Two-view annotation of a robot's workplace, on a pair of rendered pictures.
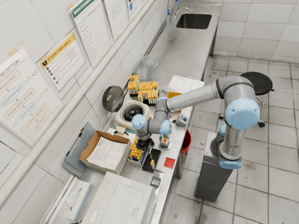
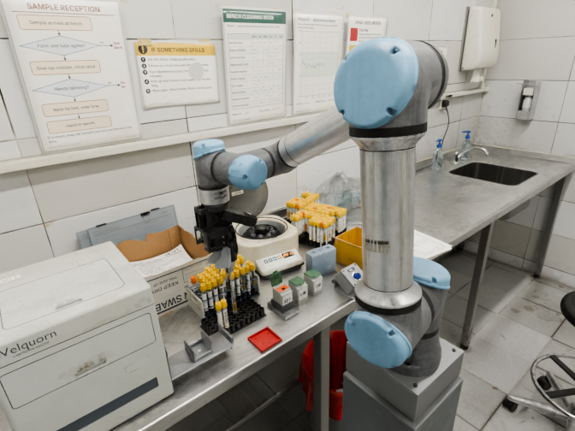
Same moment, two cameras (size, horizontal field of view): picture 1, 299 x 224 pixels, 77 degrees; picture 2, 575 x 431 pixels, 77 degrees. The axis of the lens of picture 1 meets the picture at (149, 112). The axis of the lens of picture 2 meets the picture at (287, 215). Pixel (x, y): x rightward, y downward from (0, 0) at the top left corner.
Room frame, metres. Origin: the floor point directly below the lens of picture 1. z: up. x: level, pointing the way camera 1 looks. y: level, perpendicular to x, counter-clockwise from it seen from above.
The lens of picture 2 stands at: (-0.17, -0.42, 1.57)
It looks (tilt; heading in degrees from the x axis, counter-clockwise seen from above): 23 degrees down; 22
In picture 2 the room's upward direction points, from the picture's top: 2 degrees counter-clockwise
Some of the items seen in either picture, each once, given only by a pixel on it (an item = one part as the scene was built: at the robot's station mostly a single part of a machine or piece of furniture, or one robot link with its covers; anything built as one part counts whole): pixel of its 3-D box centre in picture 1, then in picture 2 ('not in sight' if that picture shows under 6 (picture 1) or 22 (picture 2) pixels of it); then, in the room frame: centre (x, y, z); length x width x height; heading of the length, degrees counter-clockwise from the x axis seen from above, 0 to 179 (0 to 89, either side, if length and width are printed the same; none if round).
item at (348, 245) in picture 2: (174, 102); (359, 249); (1.03, -0.23, 0.93); 0.13 x 0.13 x 0.10; 65
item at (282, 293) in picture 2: (164, 142); (282, 297); (0.68, -0.06, 0.92); 0.05 x 0.04 x 0.06; 61
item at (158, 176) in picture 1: (154, 186); (191, 353); (0.39, 0.07, 0.92); 0.21 x 0.07 x 0.05; 150
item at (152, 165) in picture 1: (151, 157); (232, 304); (0.58, 0.06, 0.93); 0.17 x 0.09 x 0.11; 150
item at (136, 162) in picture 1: (139, 150); (224, 291); (0.66, 0.13, 0.91); 0.20 x 0.10 x 0.07; 150
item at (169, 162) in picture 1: (169, 162); (264, 339); (0.54, -0.06, 0.88); 0.07 x 0.07 x 0.01; 60
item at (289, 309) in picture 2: (165, 144); (282, 304); (0.68, -0.06, 0.89); 0.09 x 0.05 x 0.04; 61
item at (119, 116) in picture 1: (135, 117); (264, 243); (0.96, 0.12, 0.94); 0.30 x 0.24 x 0.12; 51
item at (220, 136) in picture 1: (228, 135); (415, 292); (0.53, -0.43, 1.12); 0.13 x 0.12 x 0.14; 161
